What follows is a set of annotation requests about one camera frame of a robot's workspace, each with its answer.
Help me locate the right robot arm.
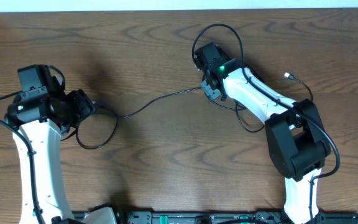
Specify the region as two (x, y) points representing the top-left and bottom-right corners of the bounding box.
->
(193, 42), (331, 223)

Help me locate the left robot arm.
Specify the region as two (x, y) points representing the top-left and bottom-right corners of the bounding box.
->
(5, 65), (96, 223)

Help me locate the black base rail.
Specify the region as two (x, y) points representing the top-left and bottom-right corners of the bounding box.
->
(71, 202), (358, 224)

